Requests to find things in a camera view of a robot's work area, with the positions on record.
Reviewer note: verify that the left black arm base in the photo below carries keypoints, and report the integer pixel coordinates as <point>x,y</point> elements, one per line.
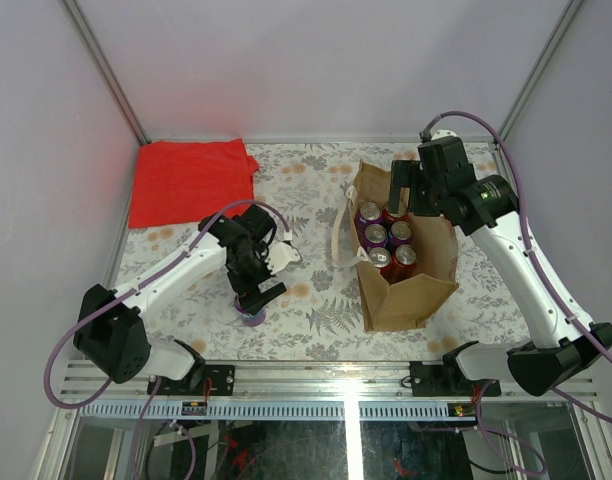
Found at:
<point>212,380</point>

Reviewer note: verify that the floral patterned tablecloth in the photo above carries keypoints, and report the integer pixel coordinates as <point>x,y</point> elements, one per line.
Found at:
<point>319,317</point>

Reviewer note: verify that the brown jute canvas bag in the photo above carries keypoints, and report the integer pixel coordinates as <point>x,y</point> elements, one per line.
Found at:
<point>398,300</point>

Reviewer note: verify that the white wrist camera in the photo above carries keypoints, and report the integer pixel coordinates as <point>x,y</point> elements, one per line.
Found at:
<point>428,135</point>
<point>282,254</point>

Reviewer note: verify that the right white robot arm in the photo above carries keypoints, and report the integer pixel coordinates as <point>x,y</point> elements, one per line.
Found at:
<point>564,339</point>

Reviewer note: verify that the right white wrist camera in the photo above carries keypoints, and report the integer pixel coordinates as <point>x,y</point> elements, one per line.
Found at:
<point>428,135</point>

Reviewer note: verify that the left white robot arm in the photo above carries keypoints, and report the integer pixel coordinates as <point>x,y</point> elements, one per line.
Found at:
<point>113,332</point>

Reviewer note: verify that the purple fanta can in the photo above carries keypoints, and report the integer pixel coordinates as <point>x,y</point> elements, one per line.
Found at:
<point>368,214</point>
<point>400,233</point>
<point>248,319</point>
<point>374,236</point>

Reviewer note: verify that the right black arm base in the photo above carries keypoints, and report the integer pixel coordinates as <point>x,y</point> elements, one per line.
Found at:
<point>444,378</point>

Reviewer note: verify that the red coke can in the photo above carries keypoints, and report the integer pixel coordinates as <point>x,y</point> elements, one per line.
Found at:
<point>391,217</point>
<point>381,259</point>
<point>404,263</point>

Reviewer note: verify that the aluminium front rail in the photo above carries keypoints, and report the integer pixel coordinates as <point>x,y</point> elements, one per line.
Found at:
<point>293,380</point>

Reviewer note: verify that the red folded cloth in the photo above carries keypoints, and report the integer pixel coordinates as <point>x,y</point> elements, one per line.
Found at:
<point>177,183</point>

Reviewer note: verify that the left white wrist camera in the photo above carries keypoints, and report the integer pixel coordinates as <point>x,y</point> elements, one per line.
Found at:
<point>282,254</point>

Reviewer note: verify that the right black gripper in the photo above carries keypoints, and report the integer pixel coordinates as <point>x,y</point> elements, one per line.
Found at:
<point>407,173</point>

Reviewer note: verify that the purple fanta can front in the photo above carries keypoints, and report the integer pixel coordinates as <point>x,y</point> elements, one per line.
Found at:
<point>248,319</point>

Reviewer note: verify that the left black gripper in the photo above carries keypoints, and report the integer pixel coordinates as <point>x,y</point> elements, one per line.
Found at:
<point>252,299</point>

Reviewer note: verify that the red coke can front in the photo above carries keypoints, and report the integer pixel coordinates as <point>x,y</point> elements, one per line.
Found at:
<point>404,263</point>

